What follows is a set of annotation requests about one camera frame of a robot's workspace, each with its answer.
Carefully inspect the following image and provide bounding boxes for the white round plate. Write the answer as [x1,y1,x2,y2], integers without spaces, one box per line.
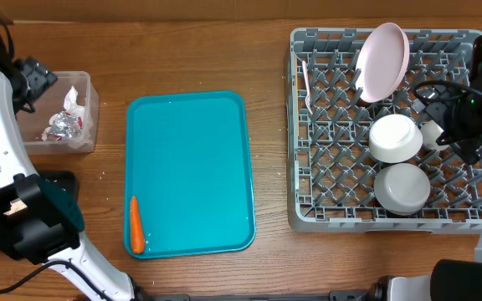
[355,23,410,103]

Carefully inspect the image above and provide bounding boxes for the white round bowl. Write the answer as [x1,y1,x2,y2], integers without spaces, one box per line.
[369,114,423,163]

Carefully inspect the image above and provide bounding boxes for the white plastic fork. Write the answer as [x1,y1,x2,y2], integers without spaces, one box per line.
[301,60,313,115]

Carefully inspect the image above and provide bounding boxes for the clear plastic bin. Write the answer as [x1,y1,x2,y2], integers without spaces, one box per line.
[17,71,99,155]

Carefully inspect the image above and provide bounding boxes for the grey plastic dishwasher rack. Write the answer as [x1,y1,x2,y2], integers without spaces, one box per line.
[286,28,482,234]

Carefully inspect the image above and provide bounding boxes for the teal plastic serving tray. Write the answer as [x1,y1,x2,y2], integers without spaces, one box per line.
[124,91,256,259]

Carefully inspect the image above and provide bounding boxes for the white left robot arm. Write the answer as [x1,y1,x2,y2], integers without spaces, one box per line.
[0,34,147,300]

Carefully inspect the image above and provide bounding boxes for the white paper napkin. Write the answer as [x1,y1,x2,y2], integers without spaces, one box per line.
[41,86,85,149]

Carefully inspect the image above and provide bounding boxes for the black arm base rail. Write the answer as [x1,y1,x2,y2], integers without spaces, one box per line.
[131,288,446,301]

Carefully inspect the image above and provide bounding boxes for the black waste tray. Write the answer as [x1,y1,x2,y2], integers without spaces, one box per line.
[38,170,79,202]

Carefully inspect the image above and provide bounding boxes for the white paper cup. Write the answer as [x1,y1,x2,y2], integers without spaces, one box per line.
[420,120,449,151]

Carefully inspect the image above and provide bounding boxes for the orange carrot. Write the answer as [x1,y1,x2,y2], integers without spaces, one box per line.
[130,196,146,254]

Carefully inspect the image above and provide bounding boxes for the red silver snack wrapper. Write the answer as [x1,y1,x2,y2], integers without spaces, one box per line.
[45,111,83,140]

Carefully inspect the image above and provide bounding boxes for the grey round bowl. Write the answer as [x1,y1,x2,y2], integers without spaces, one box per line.
[373,163,431,216]

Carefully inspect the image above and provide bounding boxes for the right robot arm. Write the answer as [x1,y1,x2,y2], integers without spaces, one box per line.
[365,35,482,300]

